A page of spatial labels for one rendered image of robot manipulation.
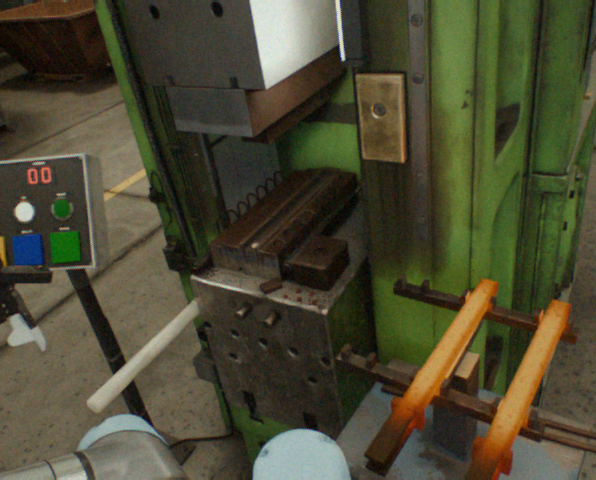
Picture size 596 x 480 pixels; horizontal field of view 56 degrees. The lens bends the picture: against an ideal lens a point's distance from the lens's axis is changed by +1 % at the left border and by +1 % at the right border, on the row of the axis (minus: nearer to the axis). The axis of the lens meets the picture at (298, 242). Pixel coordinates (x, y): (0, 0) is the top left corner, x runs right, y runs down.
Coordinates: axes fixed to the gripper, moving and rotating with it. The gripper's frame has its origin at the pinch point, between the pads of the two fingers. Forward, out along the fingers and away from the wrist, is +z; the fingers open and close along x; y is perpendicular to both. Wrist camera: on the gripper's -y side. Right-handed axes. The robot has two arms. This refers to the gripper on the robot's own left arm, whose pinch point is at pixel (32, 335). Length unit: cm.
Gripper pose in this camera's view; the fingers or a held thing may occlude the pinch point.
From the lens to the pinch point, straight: 134.6
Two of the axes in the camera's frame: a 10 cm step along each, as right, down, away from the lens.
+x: 7.1, 2.8, -6.4
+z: 1.4, 8.4, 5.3
